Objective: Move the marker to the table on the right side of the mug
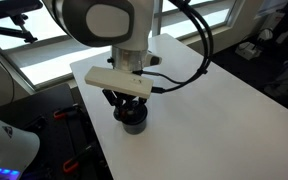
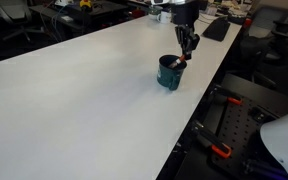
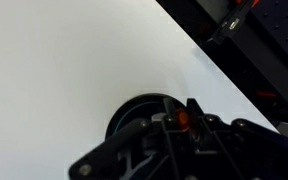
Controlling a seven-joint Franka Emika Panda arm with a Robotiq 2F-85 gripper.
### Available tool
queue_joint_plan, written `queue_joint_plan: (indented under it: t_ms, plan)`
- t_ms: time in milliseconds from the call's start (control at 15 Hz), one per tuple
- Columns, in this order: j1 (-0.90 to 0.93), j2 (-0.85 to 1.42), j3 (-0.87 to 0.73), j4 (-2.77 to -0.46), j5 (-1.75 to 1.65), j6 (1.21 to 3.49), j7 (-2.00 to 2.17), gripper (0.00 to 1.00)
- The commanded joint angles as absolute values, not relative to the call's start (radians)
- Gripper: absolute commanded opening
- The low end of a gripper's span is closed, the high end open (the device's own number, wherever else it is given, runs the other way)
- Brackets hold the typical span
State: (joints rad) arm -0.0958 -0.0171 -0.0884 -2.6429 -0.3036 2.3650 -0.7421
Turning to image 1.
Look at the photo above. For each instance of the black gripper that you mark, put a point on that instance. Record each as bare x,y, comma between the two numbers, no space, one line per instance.
126,99

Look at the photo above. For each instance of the dark teal mug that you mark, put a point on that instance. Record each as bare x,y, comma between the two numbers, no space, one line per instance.
135,125

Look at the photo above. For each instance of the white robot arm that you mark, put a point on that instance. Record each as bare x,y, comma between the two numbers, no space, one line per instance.
107,23

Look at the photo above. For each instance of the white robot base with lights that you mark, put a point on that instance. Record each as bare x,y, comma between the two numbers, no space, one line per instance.
7,146

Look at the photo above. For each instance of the black clamp with orange grip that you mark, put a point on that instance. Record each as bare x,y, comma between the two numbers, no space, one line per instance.
60,114
70,165

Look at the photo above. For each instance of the black perforated mounting board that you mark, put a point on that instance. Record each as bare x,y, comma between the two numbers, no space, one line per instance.
50,100

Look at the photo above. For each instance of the white device on floor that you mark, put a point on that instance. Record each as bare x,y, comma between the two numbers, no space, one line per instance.
248,50

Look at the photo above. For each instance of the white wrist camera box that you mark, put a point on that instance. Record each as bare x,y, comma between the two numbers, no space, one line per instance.
119,81

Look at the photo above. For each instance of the small black bracket on board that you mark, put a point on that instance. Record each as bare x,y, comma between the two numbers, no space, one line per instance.
37,123

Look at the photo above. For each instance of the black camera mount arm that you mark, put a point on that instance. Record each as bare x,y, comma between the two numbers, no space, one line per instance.
4,30

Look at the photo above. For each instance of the black camera on mount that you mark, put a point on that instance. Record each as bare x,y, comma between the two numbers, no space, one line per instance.
10,6

